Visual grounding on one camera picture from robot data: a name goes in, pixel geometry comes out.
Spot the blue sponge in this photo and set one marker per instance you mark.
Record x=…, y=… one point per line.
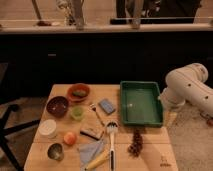
x=107, y=106

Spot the dark purple bowl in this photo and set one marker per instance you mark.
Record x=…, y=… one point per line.
x=57, y=106

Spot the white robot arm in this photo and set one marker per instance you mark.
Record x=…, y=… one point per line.
x=187, y=84

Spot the green item in orange bowl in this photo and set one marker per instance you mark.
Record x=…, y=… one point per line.
x=79, y=93

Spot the orange bowl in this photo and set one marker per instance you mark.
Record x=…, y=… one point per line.
x=74, y=87

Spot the green plastic tray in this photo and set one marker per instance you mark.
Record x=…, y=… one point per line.
x=139, y=104

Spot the small green cup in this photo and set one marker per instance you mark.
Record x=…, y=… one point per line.
x=77, y=113

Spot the white dish brush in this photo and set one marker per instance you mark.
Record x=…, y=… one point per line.
x=112, y=129

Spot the dark rectangular block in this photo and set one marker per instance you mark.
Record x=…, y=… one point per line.
x=97, y=135

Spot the orange fruit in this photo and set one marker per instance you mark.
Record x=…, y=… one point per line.
x=70, y=138

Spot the blue folded cloth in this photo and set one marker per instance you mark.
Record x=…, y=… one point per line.
x=90, y=151

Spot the bunch of dark grapes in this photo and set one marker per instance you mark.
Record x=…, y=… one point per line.
x=137, y=144

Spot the small metal cup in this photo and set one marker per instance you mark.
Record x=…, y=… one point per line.
x=55, y=152

